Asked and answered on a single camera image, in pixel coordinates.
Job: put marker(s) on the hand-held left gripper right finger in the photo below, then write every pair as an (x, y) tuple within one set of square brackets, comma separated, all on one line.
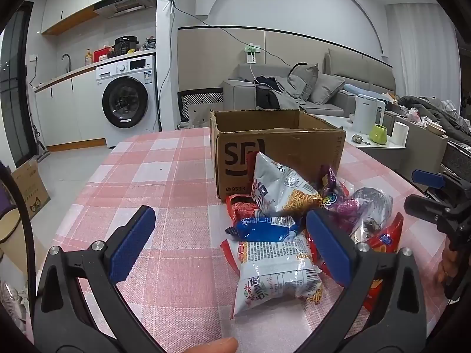
[(327, 250)]

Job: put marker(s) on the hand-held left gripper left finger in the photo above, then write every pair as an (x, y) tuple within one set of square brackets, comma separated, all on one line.
[(132, 242)]

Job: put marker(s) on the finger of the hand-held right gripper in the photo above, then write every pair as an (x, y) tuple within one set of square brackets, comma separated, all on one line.
[(428, 179), (423, 206)]

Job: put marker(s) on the silver clear snack bag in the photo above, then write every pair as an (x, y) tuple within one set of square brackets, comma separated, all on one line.
[(371, 206)]

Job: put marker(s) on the purple snack bag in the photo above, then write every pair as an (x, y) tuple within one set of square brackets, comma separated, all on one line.
[(331, 198)]

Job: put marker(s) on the large red chip bag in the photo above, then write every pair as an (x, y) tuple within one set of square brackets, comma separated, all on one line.
[(384, 242)]

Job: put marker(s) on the white fries snack bag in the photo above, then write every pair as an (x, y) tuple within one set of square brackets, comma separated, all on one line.
[(272, 268), (279, 184)]

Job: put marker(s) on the blue snack packet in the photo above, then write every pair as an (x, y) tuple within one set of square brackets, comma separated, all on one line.
[(261, 228)]

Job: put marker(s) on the brown cardboard box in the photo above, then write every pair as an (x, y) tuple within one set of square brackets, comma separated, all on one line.
[(279, 143)]

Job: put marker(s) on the person's right hand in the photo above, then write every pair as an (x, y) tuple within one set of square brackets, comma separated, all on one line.
[(447, 263)]

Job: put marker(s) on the person's left hand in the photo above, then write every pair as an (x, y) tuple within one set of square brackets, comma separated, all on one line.
[(217, 345)]

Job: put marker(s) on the white paper roll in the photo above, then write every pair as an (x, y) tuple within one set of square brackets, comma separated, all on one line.
[(400, 133)]

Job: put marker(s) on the green cup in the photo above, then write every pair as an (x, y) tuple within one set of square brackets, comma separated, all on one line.
[(378, 135)]

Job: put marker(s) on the pink plaid tablecloth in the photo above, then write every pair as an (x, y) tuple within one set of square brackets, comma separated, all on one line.
[(165, 176)]

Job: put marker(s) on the grey blanket pile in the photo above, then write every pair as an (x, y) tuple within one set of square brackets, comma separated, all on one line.
[(423, 104)]

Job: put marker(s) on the small metal ball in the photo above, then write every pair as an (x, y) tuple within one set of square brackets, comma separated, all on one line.
[(356, 138)]

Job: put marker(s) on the white electric kettle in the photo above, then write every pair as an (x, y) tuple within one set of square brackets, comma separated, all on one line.
[(366, 116)]

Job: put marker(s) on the red and black snack packet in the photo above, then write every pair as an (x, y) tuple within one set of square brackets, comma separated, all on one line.
[(239, 207)]

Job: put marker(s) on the white marble coffee table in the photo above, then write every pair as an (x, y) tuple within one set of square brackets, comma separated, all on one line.
[(342, 132)]

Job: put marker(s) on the white washing machine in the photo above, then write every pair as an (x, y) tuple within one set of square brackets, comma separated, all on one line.
[(110, 136)]

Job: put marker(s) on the pale blue pillow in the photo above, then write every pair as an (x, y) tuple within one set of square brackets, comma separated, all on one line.
[(358, 90)]

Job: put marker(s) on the printed cardboard carton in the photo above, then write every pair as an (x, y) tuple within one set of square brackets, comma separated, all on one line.
[(31, 191)]

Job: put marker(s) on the beige bin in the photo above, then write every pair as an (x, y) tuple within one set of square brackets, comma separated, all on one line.
[(9, 228)]

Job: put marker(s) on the white sheer curtain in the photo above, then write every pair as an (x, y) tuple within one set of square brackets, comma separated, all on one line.
[(419, 51)]

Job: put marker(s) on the floor mop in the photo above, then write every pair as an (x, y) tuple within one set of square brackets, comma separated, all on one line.
[(40, 152)]

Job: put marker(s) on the grey sofa cushion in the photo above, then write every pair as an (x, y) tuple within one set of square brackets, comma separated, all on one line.
[(303, 77), (327, 88)]

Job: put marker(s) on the white kitchen counter cabinet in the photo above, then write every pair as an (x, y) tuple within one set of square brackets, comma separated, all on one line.
[(62, 110)]

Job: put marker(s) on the patterned pet fence panel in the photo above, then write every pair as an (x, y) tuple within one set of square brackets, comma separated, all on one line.
[(200, 99)]

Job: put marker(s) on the dark clothes pile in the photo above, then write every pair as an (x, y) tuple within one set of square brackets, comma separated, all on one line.
[(268, 95)]

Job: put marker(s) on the grey sofa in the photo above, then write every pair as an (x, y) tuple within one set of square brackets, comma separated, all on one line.
[(239, 95)]

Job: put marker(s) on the curved steel faucet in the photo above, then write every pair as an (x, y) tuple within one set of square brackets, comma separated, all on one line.
[(69, 64)]

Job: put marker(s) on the yellow soap bottle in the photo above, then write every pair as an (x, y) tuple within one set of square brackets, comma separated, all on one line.
[(88, 58)]

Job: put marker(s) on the red storage box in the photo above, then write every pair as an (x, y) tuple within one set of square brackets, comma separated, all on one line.
[(102, 55)]

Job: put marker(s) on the dark glass door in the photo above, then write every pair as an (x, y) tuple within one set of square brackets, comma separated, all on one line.
[(14, 88)]

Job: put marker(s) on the black pressure cooker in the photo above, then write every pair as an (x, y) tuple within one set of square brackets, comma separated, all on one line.
[(125, 46)]

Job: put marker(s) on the crumpled plastic bag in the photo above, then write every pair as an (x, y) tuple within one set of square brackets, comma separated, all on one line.
[(149, 43)]

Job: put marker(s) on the steel range hood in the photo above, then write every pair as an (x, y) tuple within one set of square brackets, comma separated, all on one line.
[(125, 5)]

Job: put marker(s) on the green wall power strip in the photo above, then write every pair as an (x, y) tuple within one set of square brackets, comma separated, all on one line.
[(252, 52)]

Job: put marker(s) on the white wall cabinets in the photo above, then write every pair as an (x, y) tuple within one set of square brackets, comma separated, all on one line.
[(73, 0)]

